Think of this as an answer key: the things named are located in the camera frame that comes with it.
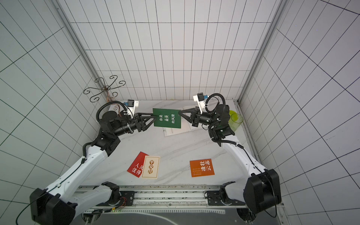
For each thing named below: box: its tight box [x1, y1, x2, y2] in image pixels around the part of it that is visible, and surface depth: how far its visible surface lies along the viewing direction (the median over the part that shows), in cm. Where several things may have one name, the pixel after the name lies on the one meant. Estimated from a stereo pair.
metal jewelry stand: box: [82, 75, 127, 117], surface depth 86 cm
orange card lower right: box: [189, 158, 216, 178], surface depth 85 cm
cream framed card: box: [141, 155, 161, 180], surface depth 85 cm
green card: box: [152, 108, 181, 129], surface depth 67 cm
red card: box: [126, 151, 150, 178], surface depth 86 cm
